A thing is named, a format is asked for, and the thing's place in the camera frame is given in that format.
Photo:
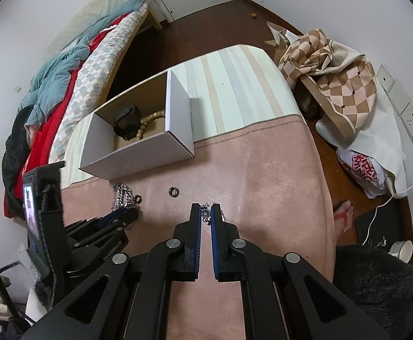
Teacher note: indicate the bed with blankets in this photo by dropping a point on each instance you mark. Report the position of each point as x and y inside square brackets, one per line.
[56, 120]

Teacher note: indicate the person's foot in red sandal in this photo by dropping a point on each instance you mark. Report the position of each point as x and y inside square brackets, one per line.
[344, 216]

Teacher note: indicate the black floor mat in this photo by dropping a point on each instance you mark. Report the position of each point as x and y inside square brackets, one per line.
[387, 219]

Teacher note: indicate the wooden bed frame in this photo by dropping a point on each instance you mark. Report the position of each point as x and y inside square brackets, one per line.
[146, 24]

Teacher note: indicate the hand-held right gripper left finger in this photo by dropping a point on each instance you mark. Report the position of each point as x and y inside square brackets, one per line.
[195, 244]

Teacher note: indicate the striped pastel cloth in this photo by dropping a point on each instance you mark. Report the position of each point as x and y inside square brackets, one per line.
[234, 85]

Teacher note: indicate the white cardboard box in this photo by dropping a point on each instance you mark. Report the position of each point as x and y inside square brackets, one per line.
[178, 120]

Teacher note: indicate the teal fleece blanket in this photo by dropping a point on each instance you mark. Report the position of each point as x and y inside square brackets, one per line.
[57, 78]

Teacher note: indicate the black watch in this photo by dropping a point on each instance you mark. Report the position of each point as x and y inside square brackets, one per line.
[127, 122]

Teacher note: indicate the pink blanket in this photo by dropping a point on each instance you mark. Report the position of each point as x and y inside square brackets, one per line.
[263, 184]

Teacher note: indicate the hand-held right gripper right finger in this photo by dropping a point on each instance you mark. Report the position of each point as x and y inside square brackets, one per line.
[216, 246]

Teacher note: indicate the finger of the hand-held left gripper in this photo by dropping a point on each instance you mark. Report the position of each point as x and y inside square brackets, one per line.
[119, 215]
[100, 244]

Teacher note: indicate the person's black fluffy clothing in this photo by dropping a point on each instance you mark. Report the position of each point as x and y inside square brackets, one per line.
[380, 290]

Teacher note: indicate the cream mattress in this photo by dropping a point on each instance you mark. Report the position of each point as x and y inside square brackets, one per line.
[96, 5]

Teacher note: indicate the white tape roll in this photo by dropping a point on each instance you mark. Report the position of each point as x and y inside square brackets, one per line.
[403, 249]

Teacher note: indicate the small silver pendant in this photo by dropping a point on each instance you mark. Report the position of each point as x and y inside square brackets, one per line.
[205, 213]

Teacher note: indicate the brown checkered cloth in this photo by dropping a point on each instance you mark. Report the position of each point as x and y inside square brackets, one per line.
[344, 88]

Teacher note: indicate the white plastic bag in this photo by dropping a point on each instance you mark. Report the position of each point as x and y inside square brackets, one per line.
[383, 131]

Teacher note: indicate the black fuzzy garment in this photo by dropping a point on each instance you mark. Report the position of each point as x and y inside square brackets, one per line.
[13, 152]

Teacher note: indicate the clear plastic wrapping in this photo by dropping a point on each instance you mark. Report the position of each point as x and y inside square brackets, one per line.
[26, 265]

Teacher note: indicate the red print plastic bag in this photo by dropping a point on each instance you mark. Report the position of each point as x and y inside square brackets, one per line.
[362, 170]

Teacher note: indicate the white wall sockets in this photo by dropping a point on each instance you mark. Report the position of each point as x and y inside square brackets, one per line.
[410, 120]

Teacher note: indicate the checkered pastel quilt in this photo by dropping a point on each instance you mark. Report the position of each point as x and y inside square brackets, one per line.
[96, 67]

